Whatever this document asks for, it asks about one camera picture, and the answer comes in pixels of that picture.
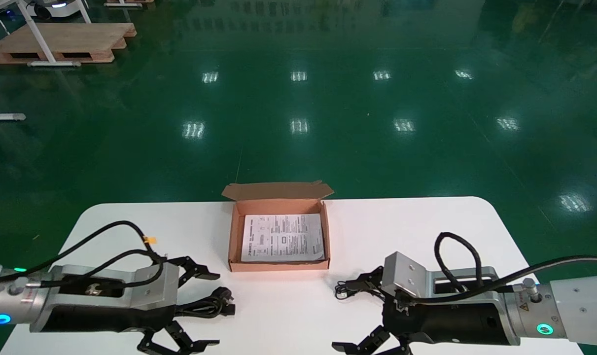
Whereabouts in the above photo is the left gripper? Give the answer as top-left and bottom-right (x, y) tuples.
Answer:
(30, 255), (221, 355)

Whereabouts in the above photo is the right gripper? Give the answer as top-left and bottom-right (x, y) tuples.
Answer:
(331, 266), (522, 355)

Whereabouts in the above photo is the black wired computer mouse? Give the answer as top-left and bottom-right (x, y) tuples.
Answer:
(335, 279), (378, 302)

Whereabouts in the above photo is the black power cord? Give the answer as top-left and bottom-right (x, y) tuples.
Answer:
(174, 287), (237, 319)

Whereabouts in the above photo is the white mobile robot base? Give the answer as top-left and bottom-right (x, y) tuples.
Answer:
(25, 0), (79, 19)

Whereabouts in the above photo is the brown cardboard storage box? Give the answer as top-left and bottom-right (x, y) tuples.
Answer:
(222, 180), (335, 273)

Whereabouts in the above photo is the white printed manual sheet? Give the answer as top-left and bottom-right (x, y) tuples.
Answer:
(241, 213), (325, 263)

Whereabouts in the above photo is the white metal table foot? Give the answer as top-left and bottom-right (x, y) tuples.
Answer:
(0, 104), (27, 122)

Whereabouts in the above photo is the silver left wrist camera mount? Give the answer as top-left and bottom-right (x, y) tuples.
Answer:
(133, 263), (180, 310)

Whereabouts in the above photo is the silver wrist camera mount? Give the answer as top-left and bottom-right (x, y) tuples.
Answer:
(133, 263), (180, 310)
(381, 251), (431, 298)

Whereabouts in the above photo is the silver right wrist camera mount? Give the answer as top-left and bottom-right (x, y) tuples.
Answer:
(381, 251), (431, 298)

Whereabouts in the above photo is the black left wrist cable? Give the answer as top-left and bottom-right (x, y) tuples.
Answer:
(0, 220), (167, 291)

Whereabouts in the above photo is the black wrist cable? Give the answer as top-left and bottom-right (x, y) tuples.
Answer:
(0, 220), (167, 291)
(417, 232), (597, 302)

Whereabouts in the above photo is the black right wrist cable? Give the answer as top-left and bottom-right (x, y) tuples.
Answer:
(417, 232), (597, 302)

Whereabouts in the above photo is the white metal table frame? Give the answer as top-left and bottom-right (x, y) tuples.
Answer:
(0, 0), (93, 68)

